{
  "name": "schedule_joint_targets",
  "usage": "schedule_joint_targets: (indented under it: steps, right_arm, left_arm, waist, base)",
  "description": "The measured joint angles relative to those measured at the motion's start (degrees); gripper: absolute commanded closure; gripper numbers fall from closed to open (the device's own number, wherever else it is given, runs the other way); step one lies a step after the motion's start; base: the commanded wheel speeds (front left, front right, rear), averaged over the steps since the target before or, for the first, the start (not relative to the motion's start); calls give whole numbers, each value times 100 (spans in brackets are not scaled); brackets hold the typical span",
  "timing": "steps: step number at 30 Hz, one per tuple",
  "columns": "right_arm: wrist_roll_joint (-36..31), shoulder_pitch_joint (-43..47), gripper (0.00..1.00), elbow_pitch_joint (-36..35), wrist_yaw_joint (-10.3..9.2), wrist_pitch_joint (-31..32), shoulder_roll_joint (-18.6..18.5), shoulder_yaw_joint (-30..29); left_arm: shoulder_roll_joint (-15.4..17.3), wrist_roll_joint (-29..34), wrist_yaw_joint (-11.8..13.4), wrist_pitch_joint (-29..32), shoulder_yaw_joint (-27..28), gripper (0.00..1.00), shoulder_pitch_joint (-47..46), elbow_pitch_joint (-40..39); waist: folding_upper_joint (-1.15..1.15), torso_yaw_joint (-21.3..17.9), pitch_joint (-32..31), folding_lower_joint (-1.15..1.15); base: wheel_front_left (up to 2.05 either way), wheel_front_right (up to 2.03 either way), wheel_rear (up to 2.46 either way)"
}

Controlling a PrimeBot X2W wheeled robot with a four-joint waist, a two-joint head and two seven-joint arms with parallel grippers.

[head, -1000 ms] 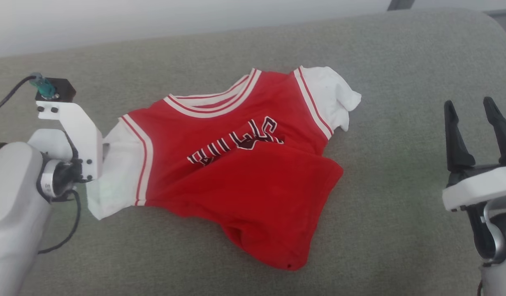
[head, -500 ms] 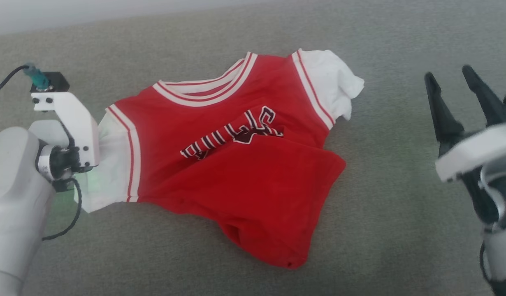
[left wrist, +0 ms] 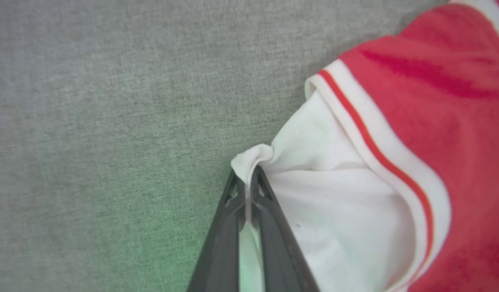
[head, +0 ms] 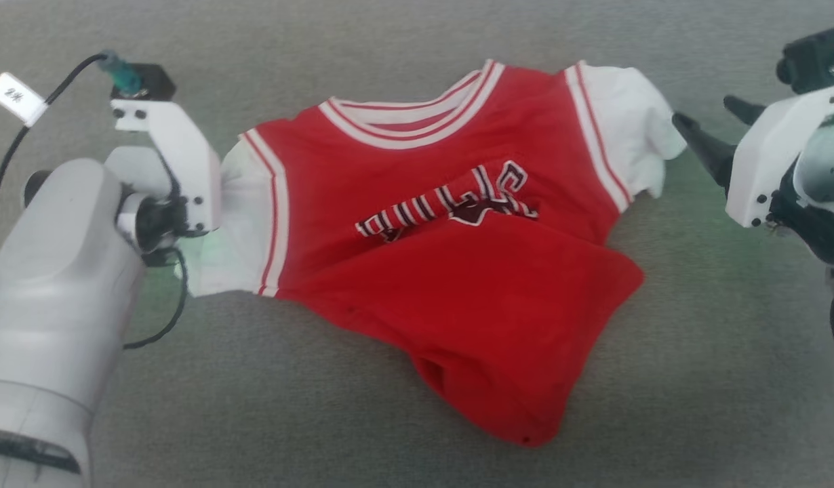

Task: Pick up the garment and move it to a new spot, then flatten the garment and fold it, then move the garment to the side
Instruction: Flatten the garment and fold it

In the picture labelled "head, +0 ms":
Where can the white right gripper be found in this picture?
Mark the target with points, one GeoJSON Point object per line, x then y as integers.
{"type": "Point", "coordinates": [763, 163]}

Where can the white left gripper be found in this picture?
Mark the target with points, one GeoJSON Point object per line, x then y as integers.
{"type": "Point", "coordinates": [186, 163]}

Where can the red white basketball jersey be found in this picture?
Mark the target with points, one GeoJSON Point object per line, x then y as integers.
{"type": "Point", "coordinates": [471, 305]}

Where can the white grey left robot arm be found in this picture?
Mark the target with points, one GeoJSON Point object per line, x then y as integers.
{"type": "Point", "coordinates": [51, 291]}

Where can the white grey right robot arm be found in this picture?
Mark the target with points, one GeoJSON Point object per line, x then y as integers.
{"type": "Point", "coordinates": [830, 173]}

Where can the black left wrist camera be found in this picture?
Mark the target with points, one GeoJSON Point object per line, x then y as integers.
{"type": "Point", "coordinates": [152, 80]}

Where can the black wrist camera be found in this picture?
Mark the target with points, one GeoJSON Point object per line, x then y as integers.
{"type": "Point", "coordinates": [152, 80]}
{"type": "Point", "coordinates": [813, 57]}

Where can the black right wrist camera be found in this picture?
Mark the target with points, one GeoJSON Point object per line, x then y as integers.
{"type": "Point", "coordinates": [813, 57]}

